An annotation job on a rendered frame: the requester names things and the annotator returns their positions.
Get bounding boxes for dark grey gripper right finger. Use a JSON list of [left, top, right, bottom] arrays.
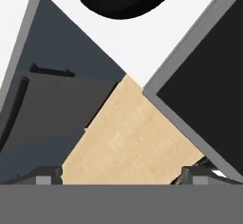
[[179, 165, 243, 186]]

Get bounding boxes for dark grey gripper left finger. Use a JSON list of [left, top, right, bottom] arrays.
[[0, 165, 64, 186]]

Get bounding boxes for dark grey cupboard door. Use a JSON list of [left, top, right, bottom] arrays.
[[0, 71, 122, 184]]

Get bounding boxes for black bowl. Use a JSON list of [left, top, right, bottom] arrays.
[[71, 0, 183, 21]]

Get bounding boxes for dark grey drawer front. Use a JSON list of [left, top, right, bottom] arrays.
[[16, 0, 127, 84]]

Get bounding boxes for black cupboard door handle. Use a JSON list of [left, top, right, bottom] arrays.
[[0, 76, 30, 153]]

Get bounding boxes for black appliance with grey frame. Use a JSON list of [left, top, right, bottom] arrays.
[[141, 0, 243, 183]]

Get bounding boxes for black drawer handle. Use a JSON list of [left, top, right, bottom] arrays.
[[29, 63, 77, 79]]

